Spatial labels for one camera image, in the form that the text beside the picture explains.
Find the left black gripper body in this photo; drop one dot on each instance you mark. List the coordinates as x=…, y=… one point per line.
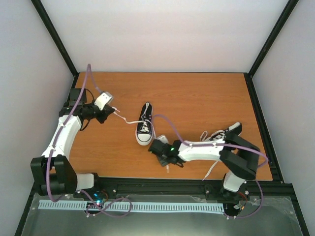
x=101, y=119

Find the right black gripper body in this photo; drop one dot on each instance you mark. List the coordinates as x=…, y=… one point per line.
x=163, y=162

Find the white shoelace of sneaker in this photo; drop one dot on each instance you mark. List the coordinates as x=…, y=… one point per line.
x=206, y=137
x=133, y=121

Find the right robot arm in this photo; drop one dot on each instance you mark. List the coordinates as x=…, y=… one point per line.
x=238, y=155

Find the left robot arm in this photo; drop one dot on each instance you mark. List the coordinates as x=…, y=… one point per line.
x=52, y=171

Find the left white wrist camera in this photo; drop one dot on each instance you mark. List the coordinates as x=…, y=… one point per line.
x=104, y=99

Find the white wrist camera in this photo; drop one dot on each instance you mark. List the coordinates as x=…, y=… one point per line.
x=163, y=139
x=104, y=99

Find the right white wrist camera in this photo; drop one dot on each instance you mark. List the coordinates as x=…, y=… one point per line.
x=163, y=139

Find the white slotted cable duct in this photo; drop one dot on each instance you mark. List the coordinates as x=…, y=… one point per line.
x=138, y=207

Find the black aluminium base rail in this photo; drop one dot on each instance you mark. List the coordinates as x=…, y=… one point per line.
x=211, y=189

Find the left black frame post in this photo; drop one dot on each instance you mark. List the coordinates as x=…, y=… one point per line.
x=38, y=5

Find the black frame post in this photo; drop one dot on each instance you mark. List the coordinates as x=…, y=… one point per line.
x=38, y=5
x=281, y=21

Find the right black frame post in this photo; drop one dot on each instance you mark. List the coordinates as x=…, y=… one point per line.
x=281, y=21

